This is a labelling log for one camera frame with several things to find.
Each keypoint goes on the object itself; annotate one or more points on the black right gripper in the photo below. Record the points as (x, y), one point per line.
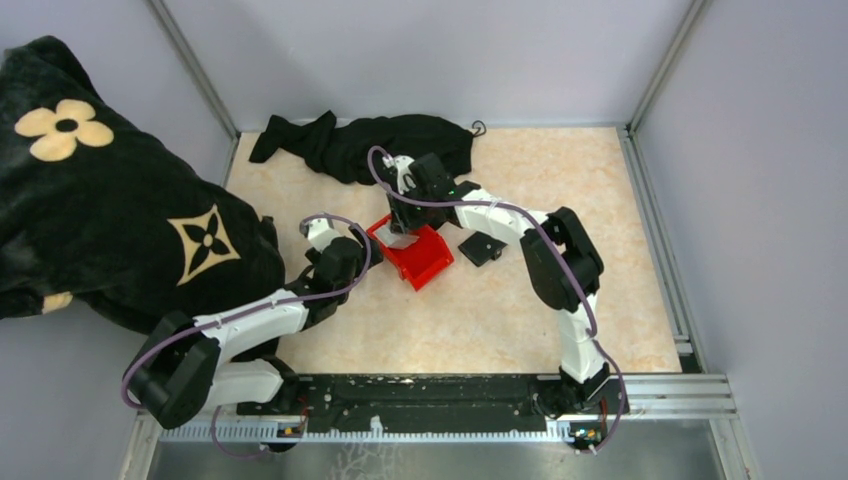
(400, 220)

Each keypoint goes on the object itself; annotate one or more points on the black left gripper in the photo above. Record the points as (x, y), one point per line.
(375, 253)

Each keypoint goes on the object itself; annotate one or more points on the red plastic bin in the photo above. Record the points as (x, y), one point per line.
(419, 263)

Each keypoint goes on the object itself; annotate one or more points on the black leather card holder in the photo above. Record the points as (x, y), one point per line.
(481, 248)

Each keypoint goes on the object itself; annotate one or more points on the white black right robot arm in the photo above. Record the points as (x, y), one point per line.
(563, 265)

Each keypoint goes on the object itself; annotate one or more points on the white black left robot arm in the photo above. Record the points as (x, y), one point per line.
(192, 365)

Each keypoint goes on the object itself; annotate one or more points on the stack of silver cards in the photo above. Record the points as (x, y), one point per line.
(400, 241)

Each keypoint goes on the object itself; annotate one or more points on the black floral blanket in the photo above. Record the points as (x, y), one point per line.
(96, 210)

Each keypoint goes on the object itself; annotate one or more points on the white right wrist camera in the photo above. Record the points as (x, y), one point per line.
(400, 177)

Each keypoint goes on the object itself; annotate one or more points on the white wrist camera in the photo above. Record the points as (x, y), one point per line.
(319, 232)
(400, 177)

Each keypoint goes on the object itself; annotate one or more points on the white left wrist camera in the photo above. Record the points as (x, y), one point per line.
(319, 232)

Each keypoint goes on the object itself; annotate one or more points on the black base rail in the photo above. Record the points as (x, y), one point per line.
(423, 404)

